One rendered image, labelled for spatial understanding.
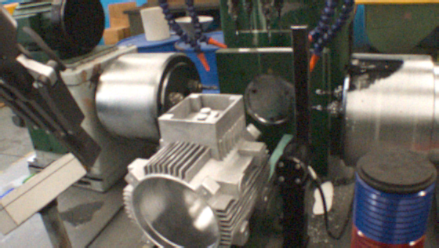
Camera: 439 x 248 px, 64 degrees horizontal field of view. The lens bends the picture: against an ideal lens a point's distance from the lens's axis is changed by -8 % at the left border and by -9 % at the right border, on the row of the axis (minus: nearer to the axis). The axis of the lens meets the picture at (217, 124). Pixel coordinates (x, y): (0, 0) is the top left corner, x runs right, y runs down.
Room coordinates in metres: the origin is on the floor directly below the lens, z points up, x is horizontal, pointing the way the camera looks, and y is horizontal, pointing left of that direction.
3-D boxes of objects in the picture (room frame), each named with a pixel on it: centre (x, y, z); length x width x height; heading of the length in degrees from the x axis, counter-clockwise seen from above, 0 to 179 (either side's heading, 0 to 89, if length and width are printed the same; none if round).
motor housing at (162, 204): (0.56, 0.04, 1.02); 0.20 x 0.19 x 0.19; 153
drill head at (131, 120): (1.01, 0.21, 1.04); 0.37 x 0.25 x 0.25; 63
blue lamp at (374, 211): (0.23, -0.13, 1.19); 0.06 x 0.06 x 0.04
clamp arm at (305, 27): (0.67, -0.17, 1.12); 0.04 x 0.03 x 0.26; 153
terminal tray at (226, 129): (0.60, 0.02, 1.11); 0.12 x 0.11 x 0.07; 153
